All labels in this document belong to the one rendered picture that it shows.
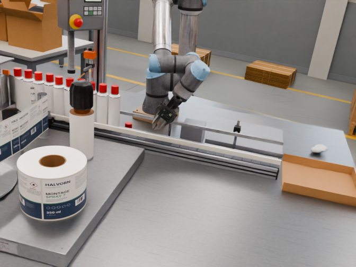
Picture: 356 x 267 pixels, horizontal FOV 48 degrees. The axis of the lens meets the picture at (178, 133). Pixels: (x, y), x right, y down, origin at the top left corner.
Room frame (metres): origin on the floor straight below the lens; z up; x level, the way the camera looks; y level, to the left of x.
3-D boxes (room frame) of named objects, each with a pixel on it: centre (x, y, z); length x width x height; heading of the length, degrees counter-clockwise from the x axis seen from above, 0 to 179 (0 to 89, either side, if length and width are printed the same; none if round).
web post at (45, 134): (1.46, 0.55, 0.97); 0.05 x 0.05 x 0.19
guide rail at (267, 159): (1.53, 0.10, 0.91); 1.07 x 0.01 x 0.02; 79
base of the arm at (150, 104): (1.92, 0.13, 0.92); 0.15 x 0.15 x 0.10
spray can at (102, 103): (1.61, 0.34, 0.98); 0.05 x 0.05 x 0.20
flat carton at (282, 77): (5.83, -1.28, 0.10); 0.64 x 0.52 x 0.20; 65
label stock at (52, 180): (1.03, 0.36, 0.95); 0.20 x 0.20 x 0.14
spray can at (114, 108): (1.61, 0.29, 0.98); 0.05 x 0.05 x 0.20
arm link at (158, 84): (1.91, 0.13, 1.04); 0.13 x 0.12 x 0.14; 97
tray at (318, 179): (1.43, -0.60, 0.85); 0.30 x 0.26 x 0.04; 79
